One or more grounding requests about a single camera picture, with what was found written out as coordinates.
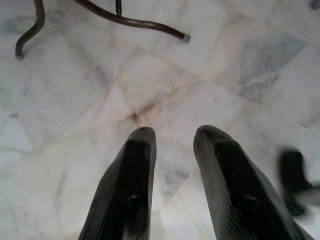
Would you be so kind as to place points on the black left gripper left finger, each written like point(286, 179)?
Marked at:
point(120, 190)

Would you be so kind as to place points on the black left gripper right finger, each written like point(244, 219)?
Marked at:
point(240, 190)

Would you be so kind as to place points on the black robot foot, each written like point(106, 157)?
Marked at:
point(295, 182)

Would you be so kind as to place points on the curved brown metal furniture leg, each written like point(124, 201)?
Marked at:
point(35, 25)
point(140, 22)

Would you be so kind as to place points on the thin brown metal rod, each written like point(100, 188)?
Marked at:
point(118, 6)

